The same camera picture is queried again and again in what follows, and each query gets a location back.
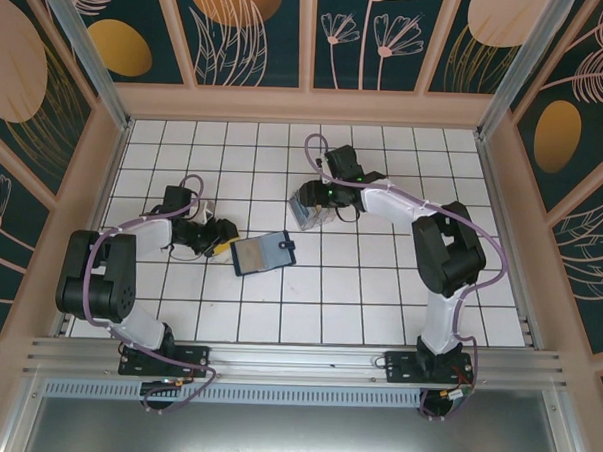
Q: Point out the clear plastic card box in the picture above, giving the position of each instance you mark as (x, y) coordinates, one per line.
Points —
(312, 219)

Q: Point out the gold striped credit card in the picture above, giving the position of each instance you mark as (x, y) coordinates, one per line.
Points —
(254, 256)

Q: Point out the navy card holder wallet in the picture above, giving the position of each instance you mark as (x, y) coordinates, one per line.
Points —
(278, 252)

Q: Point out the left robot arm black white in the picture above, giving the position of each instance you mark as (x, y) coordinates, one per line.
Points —
(94, 277)

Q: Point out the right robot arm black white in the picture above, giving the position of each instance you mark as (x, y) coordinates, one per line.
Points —
(392, 205)

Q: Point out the blue credit card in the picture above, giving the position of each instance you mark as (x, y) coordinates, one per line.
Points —
(302, 216)

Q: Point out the yellow power connector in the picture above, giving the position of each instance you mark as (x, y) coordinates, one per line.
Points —
(178, 382)
(451, 394)

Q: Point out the grey metal sheet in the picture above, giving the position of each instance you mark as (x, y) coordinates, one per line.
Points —
(292, 436)

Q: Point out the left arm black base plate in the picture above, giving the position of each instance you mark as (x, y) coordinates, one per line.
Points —
(190, 359)

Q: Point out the aluminium frame rail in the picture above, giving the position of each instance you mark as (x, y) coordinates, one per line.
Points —
(295, 361)

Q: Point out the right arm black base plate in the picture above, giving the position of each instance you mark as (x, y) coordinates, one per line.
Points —
(400, 365)

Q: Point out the aluminium corner post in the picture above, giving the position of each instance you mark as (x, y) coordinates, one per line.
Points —
(86, 51)
(516, 70)

